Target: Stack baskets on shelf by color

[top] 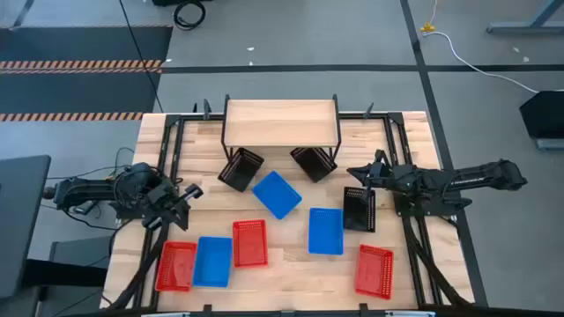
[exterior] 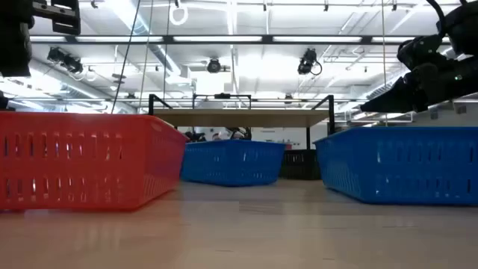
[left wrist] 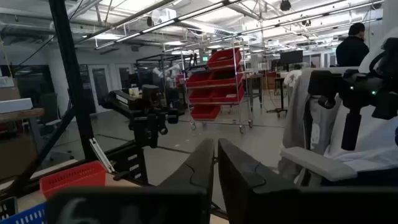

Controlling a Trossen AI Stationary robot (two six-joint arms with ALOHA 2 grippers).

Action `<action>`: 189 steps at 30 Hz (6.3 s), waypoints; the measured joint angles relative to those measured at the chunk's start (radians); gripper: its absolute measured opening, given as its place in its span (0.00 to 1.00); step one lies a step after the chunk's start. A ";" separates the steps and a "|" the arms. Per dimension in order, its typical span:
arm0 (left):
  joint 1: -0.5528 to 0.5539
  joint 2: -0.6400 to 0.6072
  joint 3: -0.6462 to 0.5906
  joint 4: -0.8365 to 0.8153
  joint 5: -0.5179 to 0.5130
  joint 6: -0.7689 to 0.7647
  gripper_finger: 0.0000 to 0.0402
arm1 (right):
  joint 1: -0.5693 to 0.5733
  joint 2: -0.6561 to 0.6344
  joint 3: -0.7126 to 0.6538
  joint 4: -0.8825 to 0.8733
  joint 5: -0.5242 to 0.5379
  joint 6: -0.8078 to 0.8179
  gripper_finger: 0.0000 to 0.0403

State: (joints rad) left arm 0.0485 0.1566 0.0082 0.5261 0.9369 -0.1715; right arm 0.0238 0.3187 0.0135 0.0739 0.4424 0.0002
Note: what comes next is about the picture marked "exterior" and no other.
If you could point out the black background robot arm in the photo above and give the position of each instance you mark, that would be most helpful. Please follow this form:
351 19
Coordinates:
239 133
196 136

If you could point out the blue plastic basket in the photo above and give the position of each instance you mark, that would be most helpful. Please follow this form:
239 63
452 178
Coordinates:
403 168
231 164

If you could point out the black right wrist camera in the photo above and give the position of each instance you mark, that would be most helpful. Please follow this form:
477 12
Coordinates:
420 52

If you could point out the white LED light strip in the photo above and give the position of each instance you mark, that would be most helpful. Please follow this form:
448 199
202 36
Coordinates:
388 38
119 38
216 38
48 38
317 38

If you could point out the round black ceiling camera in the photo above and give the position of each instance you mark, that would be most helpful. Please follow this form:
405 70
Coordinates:
214 66

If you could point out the red plastic basket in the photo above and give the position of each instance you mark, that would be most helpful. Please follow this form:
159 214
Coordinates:
74 160

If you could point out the black plastic basket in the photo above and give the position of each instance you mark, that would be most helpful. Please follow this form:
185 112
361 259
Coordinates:
300 164

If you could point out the black overhead frame bar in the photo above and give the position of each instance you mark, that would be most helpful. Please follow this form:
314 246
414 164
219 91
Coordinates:
168 39

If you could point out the black twin ceiling light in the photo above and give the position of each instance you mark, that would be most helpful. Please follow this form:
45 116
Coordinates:
71 64

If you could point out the wooden shelf with black frame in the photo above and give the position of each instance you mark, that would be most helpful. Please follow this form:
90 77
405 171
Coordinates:
242 117

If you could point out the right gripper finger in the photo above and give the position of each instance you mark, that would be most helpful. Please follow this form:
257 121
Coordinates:
403 97

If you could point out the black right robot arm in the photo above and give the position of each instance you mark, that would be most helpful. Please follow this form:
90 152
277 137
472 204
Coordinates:
465 26

